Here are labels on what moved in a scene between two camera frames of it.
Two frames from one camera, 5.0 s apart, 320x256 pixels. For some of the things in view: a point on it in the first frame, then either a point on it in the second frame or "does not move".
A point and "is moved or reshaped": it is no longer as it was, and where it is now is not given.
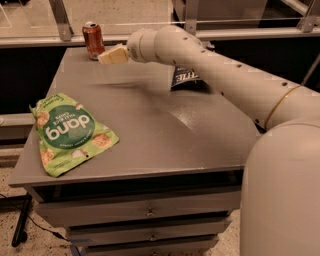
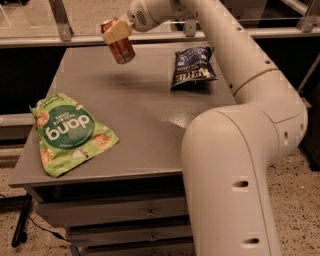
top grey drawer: [61, 213] does not move
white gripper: [134, 48] -> [139, 15]
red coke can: [94, 39] is moved or reshaped
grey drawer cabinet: [171, 183] does not move
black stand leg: [20, 235] does not move
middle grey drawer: [196, 230] does not move
